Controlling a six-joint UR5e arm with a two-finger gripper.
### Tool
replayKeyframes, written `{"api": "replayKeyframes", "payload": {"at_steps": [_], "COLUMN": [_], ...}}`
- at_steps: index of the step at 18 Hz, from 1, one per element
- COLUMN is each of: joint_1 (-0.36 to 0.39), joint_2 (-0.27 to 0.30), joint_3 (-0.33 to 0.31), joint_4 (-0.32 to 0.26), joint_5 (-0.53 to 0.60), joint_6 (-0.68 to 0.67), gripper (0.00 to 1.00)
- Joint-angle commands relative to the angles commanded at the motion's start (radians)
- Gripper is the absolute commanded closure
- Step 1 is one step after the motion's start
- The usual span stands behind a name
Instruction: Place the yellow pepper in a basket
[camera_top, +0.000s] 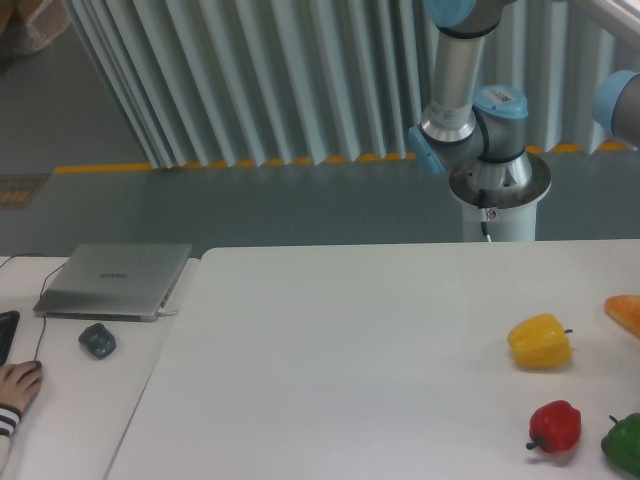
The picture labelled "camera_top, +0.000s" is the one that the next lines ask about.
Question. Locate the cardboard box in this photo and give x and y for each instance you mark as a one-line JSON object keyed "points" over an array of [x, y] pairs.
{"points": [[27, 27]]}

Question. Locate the dark grey small device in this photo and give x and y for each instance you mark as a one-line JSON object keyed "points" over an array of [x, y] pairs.
{"points": [[98, 341]]}

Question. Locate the silver closed laptop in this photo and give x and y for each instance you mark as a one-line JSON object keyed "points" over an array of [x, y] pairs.
{"points": [[115, 281]]}

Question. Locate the striped sleeve forearm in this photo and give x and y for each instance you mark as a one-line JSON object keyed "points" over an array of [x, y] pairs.
{"points": [[10, 418]]}

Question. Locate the green bell pepper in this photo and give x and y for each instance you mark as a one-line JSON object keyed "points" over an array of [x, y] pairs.
{"points": [[621, 444]]}

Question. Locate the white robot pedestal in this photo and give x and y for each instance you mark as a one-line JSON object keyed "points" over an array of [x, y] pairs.
{"points": [[492, 224]]}

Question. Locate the grey folding partition screen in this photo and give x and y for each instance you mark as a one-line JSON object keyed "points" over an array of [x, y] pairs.
{"points": [[230, 81]]}

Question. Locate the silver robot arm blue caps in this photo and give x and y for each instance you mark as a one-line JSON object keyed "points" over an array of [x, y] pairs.
{"points": [[486, 127]]}

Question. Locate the yellow bell pepper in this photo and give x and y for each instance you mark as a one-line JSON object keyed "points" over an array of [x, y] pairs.
{"points": [[540, 342]]}

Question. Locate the person's hand on mouse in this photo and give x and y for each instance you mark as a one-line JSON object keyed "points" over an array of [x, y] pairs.
{"points": [[20, 383]]}

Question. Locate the red bell pepper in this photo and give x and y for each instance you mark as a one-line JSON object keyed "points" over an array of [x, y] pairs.
{"points": [[555, 427]]}

